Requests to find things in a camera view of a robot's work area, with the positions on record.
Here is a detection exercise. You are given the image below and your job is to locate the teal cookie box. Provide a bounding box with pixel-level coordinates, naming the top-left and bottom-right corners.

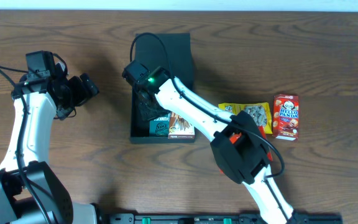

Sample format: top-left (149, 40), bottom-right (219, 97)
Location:
top-left (149, 113), bottom-right (170, 137)

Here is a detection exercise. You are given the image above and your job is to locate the brown Pocky snack box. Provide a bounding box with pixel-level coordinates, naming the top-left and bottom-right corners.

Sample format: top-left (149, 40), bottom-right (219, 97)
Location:
top-left (168, 112), bottom-right (195, 139)

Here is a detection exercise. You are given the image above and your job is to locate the black gift box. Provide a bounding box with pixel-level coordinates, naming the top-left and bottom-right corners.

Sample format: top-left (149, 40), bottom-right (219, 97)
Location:
top-left (130, 33), bottom-right (195, 144)

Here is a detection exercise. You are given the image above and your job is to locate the yellow Hacks candy bag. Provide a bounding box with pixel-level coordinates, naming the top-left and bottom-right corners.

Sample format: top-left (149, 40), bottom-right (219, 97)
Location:
top-left (218, 102), bottom-right (273, 134)

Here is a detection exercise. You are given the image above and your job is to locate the red Hello Panda box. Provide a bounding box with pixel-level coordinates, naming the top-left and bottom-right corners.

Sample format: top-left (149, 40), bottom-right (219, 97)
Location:
top-left (272, 94), bottom-right (300, 141)

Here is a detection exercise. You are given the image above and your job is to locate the red Hacks candy bag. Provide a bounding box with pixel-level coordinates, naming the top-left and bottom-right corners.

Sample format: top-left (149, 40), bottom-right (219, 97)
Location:
top-left (210, 126), bottom-right (270, 183)

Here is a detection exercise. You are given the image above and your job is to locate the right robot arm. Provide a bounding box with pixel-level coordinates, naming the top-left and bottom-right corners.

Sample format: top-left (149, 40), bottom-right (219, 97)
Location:
top-left (127, 67), bottom-right (295, 223)

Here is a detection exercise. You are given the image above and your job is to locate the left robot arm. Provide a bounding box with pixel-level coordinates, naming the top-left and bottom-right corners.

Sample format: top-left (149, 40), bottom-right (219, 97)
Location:
top-left (0, 73), bottom-right (103, 223)

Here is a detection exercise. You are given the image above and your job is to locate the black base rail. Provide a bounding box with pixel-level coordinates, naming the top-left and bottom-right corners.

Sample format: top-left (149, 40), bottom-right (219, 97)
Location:
top-left (103, 213), bottom-right (343, 224)

